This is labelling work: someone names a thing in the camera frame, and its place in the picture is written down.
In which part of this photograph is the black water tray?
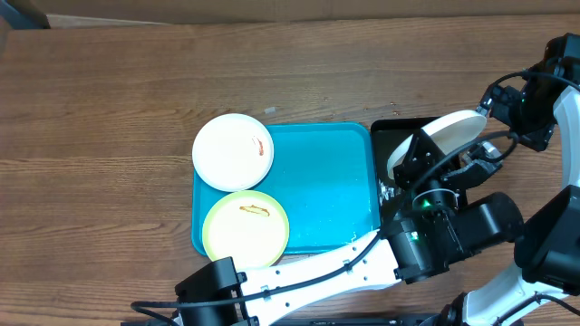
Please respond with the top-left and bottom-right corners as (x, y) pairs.
(371, 117), (436, 228)

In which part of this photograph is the white plate with sauce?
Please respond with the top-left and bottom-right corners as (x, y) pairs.
(386, 109), (488, 181)

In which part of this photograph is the white plate with red stain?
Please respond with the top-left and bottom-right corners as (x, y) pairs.
(191, 113), (275, 192)

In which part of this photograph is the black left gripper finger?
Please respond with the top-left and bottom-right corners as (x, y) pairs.
(393, 129), (453, 190)
(441, 159), (503, 189)

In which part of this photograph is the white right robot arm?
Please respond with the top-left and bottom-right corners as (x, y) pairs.
(430, 69), (579, 325)

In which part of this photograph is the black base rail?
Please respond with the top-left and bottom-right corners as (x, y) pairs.
(120, 312), (454, 326)

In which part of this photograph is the yellow plate with sauce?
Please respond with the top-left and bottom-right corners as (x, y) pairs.
(202, 190), (290, 271)

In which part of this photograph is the teal plastic tray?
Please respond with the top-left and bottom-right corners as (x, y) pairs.
(190, 122), (380, 256)

